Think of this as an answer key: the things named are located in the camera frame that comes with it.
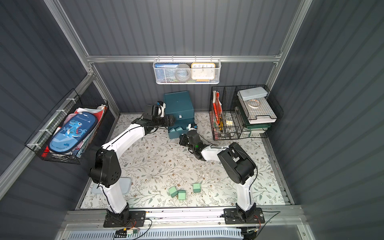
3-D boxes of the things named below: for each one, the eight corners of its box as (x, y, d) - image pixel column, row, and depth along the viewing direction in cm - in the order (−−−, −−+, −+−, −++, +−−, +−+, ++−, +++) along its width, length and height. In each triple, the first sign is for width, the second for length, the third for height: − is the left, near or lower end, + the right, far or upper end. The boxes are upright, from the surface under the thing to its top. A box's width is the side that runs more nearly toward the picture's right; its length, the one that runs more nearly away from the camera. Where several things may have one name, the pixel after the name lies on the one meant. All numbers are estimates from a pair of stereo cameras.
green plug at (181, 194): (177, 200, 81) (177, 199, 80) (178, 190, 84) (177, 189, 83) (185, 200, 81) (185, 199, 80) (186, 190, 84) (185, 189, 83)
